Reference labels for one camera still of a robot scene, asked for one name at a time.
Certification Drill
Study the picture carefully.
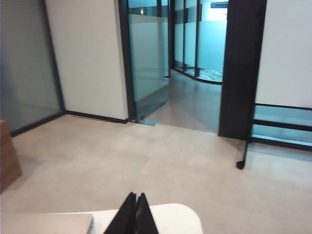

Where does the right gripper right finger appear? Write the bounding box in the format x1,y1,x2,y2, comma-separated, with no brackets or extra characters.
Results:
136,192,161,234

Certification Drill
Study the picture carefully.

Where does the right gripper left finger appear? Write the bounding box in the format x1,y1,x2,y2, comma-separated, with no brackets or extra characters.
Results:
103,192,138,234

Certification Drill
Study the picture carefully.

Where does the silver Dell laptop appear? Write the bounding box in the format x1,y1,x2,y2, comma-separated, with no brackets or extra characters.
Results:
0,213,95,234

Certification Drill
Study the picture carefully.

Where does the tall brown cardboard box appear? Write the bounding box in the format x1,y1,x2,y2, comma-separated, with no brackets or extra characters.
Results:
0,119,22,195

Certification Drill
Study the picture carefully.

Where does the frosted glass door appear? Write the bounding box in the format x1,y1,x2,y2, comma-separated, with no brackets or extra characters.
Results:
119,0,171,124

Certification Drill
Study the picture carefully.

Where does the wide grey window blind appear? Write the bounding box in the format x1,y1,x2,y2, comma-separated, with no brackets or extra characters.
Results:
0,0,63,134

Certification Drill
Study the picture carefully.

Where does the blue lit screen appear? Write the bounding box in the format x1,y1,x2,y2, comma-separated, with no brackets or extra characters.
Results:
210,1,229,10

